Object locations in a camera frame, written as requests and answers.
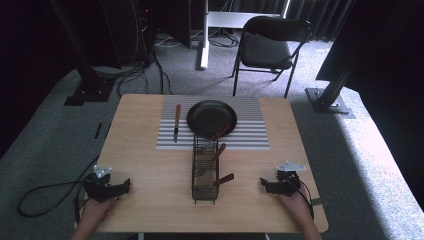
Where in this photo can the black round plate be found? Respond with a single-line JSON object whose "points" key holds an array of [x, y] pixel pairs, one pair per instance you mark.
{"points": [[208, 116]]}

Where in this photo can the white desk frame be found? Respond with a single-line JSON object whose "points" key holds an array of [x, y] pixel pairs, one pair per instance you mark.
{"points": [[204, 40]]}

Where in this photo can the grey striped placemat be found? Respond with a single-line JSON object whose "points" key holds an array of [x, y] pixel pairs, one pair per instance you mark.
{"points": [[250, 133]]}

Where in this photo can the black computer tower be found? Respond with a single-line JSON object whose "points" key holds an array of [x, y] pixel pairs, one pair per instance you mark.
{"points": [[175, 20]]}

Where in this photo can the black folding chair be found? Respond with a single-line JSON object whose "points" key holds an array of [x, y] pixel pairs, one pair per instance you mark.
{"points": [[266, 50]]}

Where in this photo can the person's left hand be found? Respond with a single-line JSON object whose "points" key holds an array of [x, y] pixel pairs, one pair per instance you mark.
{"points": [[96, 211]]}

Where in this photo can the black metal stand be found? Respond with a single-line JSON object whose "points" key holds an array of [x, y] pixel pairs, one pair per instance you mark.
{"points": [[85, 66], [331, 96]]}

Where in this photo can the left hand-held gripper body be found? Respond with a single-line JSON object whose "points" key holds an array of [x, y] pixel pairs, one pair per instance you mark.
{"points": [[96, 188]]}

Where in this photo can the person's right hand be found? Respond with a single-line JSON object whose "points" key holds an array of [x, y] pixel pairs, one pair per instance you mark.
{"points": [[296, 206]]}

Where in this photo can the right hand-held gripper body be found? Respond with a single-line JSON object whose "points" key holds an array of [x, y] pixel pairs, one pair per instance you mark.
{"points": [[288, 183]]}

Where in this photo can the black floor tape strip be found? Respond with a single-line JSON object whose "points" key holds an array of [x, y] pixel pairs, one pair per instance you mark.
{"points": [[98, 130]]}

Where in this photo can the dark curtain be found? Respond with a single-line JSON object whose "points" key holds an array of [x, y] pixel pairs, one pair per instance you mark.
{"points": [[26, 50], [383, 40]]}

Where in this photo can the grey tape tab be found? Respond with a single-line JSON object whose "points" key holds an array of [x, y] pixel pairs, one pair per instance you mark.
{"points": [[320, 201]]}

